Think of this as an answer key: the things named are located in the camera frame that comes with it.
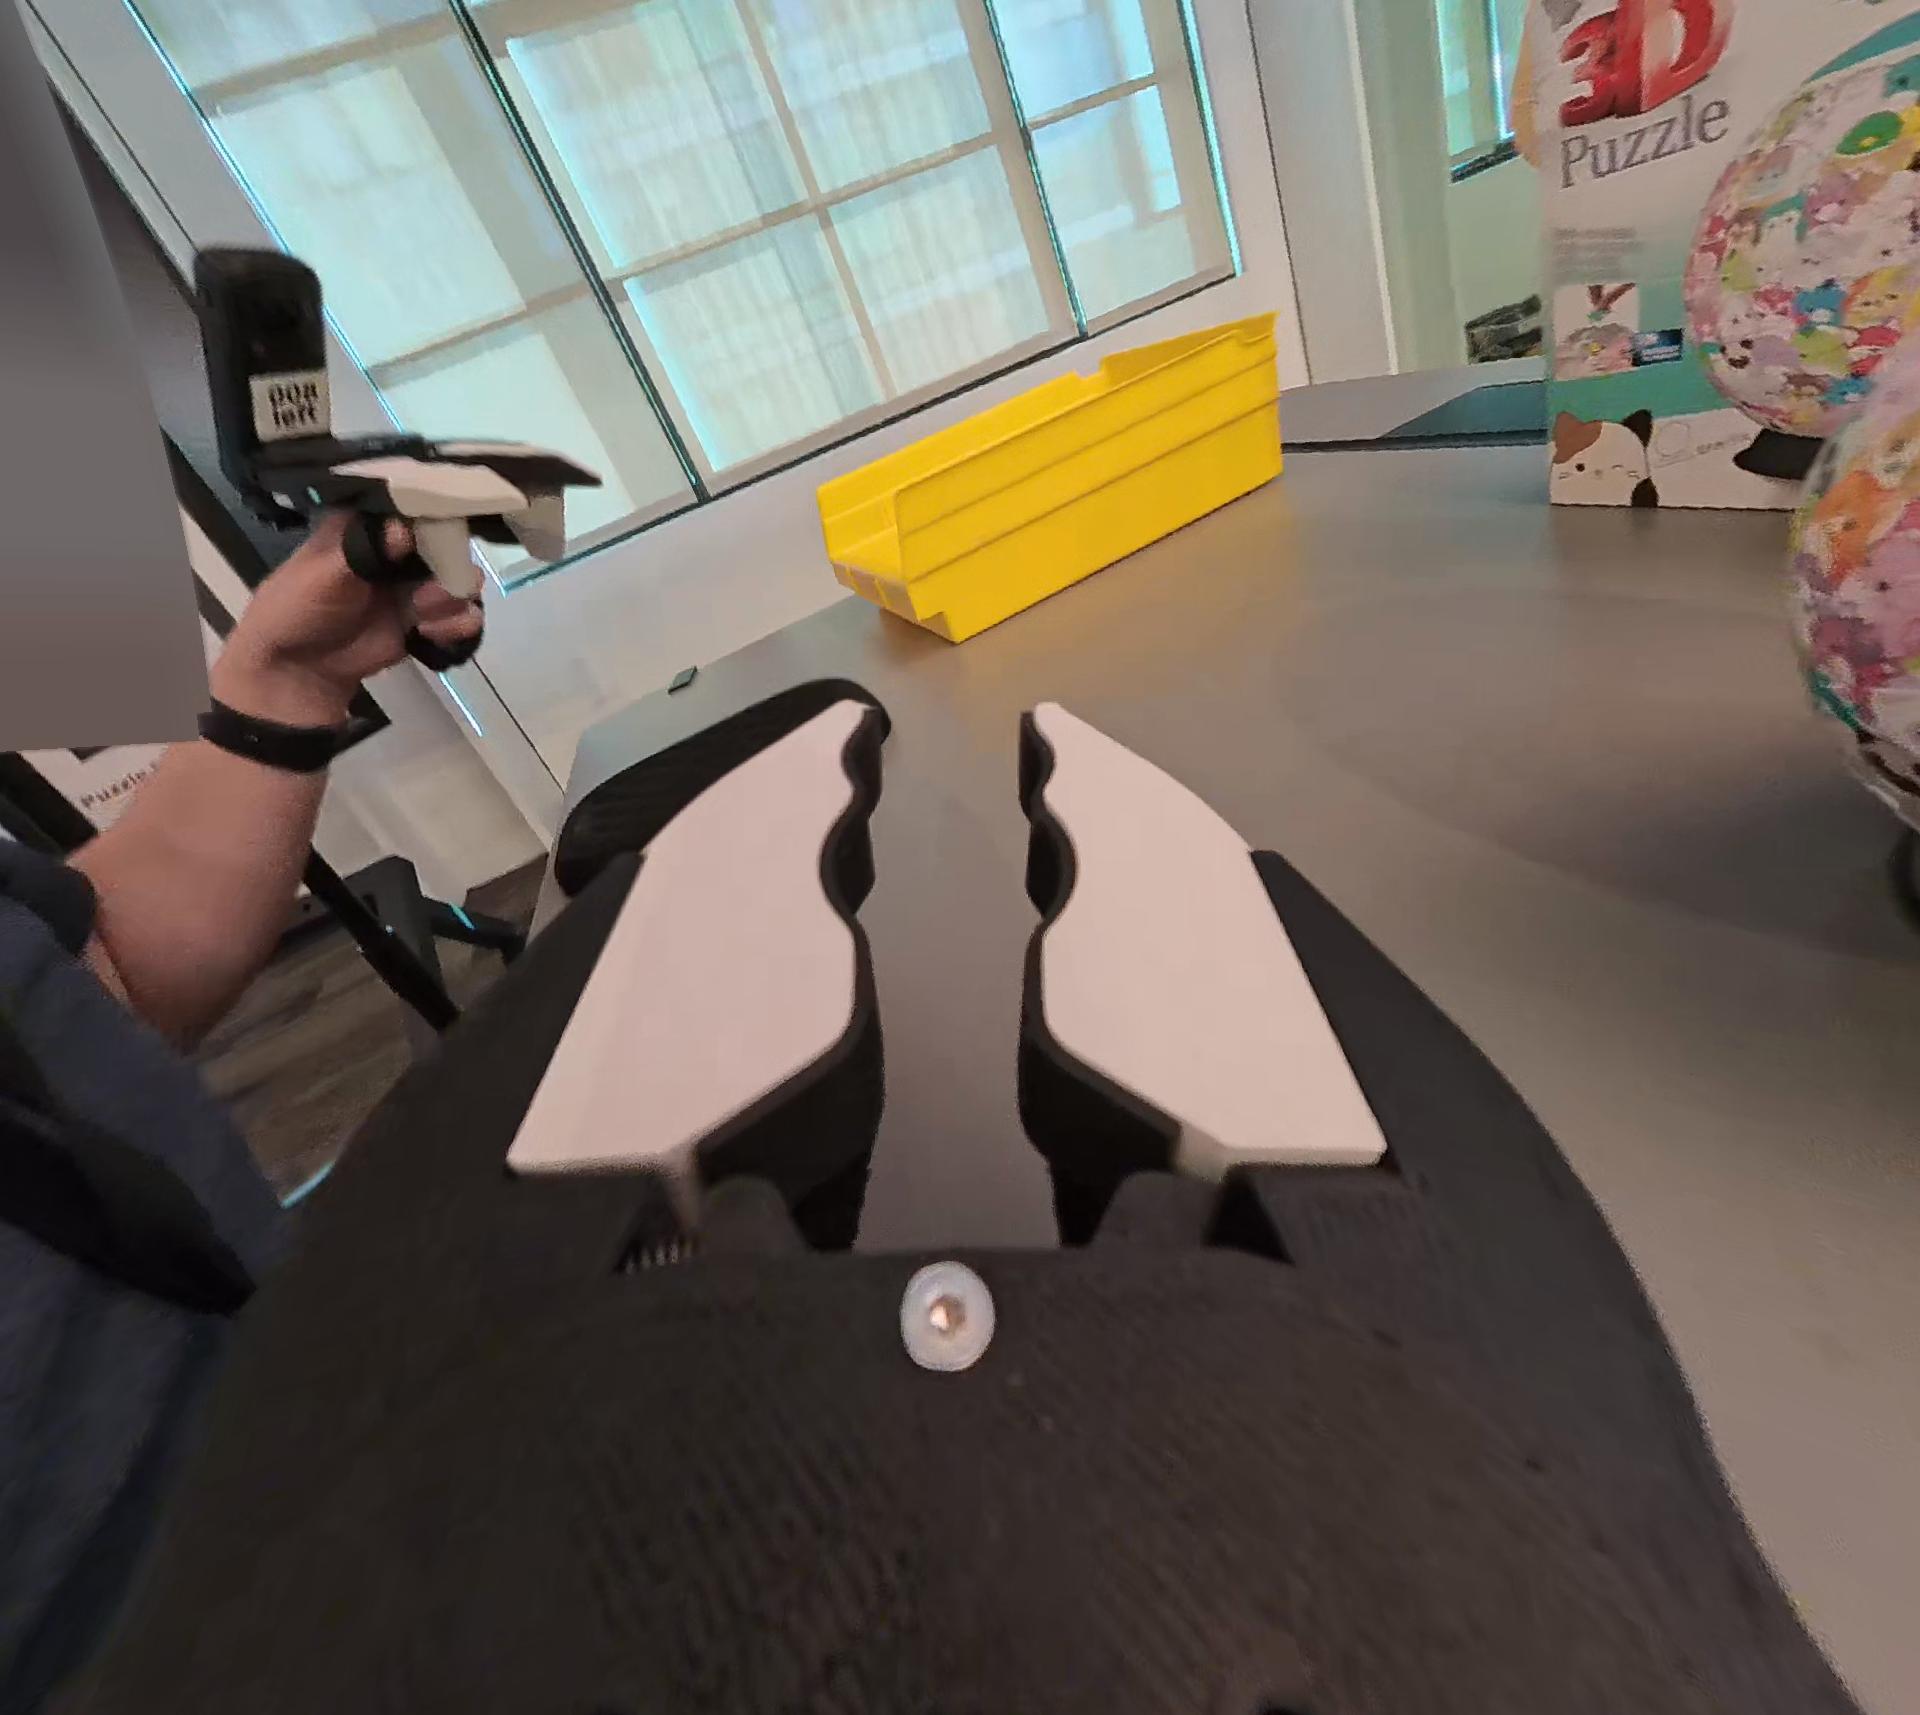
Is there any colourful puzzle ball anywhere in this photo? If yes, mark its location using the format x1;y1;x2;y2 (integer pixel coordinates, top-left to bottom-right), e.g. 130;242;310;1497
1784;320;1920;832

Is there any puzzle ball cardboard box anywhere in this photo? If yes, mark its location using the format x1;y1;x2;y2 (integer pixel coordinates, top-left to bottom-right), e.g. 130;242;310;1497
1511;0;1920;514

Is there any person's navy shirt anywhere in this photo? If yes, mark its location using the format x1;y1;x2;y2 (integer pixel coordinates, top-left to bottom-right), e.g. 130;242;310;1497
0;838;293;1715

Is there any person's left forearm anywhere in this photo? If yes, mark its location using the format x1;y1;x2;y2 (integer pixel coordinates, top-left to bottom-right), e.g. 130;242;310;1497
65;732;361;1054

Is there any black wristband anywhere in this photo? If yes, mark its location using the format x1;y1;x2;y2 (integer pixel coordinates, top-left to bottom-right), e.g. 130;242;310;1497
197;692;389;776

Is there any black easel stand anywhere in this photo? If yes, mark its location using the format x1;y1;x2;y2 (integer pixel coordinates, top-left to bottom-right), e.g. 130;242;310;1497
0;756;530;1036

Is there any person's left hand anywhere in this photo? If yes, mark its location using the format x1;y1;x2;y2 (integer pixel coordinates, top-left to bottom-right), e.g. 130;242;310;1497
214;530;489;734

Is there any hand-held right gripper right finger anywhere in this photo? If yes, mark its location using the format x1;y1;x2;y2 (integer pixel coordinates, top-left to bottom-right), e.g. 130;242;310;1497
1019;700;1392;1184

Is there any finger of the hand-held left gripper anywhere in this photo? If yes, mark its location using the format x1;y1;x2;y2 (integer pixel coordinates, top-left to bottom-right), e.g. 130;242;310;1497
446;438;606;562
330;440;530;520

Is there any large grid window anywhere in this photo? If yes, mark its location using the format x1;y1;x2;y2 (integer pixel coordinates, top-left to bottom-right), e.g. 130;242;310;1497
0;0;1248;592

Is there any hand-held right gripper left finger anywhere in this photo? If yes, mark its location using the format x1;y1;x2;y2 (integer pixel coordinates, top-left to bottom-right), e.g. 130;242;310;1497
506;700;890;1230

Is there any yellow plastic bin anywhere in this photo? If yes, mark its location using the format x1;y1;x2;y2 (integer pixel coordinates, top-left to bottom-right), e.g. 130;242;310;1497
816;312;1283;648

